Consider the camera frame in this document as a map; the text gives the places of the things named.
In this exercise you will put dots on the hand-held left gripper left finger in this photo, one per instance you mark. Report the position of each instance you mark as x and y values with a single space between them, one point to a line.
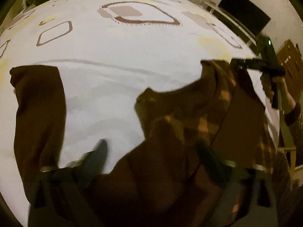
99 155

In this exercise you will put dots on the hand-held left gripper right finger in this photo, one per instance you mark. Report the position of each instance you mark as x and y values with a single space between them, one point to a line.
209 157

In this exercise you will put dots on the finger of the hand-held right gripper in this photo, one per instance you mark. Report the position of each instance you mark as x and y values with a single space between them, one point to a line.
238 63

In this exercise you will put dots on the brown garment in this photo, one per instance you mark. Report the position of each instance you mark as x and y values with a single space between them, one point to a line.
170 160

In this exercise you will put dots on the person's right forearm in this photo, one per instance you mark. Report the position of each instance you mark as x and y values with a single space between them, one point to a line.
290 104

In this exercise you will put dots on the person's right hand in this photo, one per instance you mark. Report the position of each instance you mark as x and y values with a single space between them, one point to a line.
267 85

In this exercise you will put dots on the pale wooden stand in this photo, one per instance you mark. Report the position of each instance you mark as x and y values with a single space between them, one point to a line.
287 144

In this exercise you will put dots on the white patterned bedsheet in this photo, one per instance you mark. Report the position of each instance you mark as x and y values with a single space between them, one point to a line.
111 52

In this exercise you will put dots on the black wall screen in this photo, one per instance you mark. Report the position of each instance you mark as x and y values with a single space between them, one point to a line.
245 11

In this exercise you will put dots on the white bed frame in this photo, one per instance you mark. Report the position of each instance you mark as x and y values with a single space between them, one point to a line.
214 7

